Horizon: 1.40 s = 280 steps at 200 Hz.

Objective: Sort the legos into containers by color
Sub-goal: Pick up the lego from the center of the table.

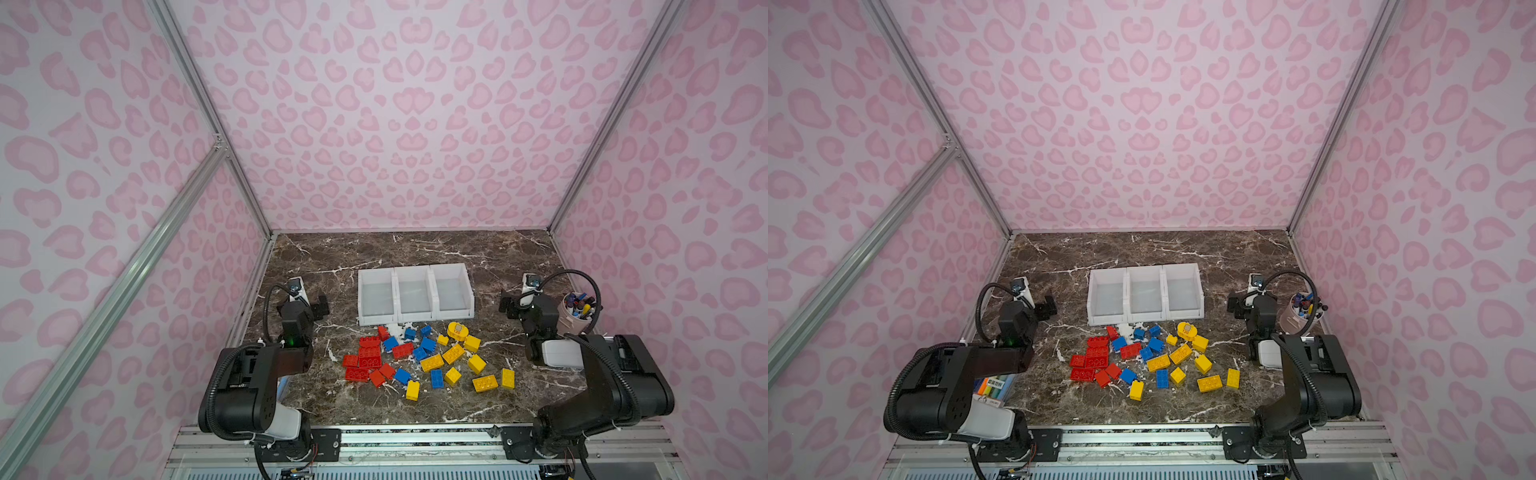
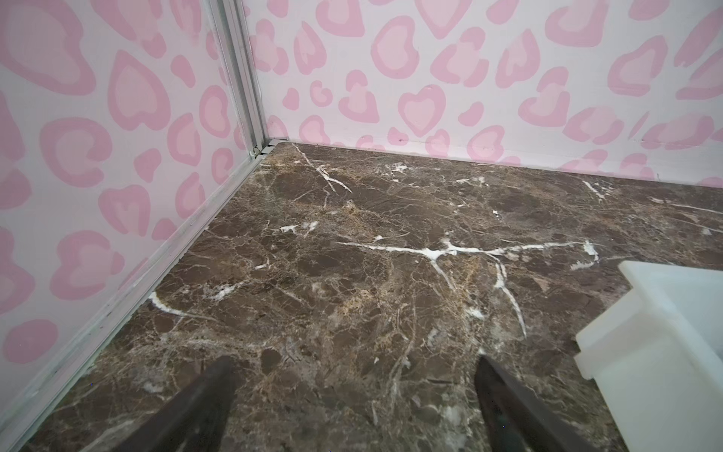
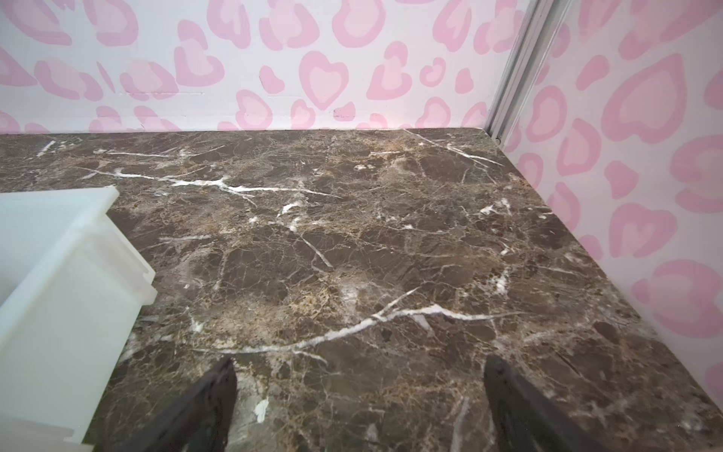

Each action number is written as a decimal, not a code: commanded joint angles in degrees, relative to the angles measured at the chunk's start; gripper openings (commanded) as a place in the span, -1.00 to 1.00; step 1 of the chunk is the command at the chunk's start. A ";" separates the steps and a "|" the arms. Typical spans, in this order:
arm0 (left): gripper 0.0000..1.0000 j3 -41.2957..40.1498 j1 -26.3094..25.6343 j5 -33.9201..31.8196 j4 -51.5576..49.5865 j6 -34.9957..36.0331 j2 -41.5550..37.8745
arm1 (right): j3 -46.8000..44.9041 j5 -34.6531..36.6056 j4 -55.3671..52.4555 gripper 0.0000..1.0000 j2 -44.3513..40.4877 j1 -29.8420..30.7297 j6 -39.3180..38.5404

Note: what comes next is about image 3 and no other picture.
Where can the white three-compartment plastic bin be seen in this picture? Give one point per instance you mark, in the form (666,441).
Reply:
(72,286)

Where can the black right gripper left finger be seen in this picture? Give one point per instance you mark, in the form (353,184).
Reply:
(198,420)

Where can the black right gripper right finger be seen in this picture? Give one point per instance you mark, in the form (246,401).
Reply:
(525,419)

